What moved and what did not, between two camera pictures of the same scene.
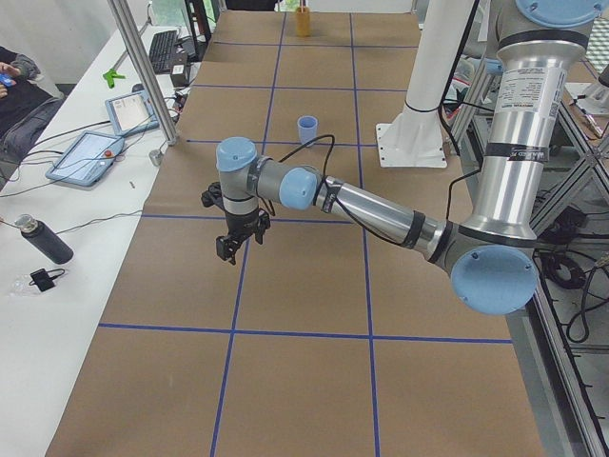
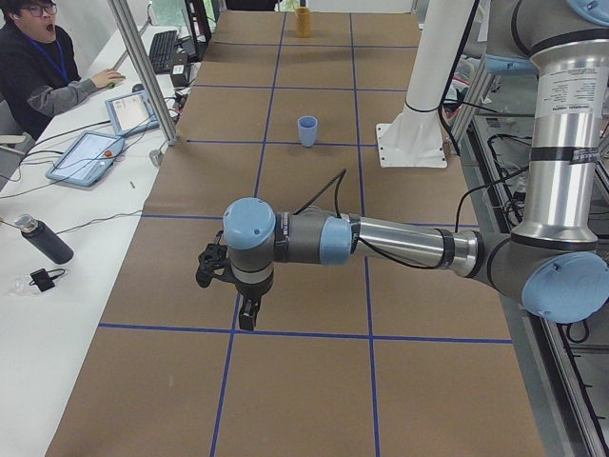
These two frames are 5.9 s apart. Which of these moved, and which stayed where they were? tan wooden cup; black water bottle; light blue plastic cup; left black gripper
Moved: left black gripper
Stayed: light blue plastic cup; black water bottle; tan wooden cup
